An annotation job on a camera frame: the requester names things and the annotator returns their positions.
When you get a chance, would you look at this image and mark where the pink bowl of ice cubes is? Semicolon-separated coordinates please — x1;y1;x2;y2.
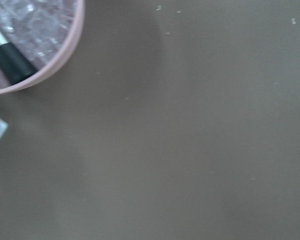
0;0;86;95

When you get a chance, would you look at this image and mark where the silver black-handled scoop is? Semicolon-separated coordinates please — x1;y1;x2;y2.
0;30;38;85

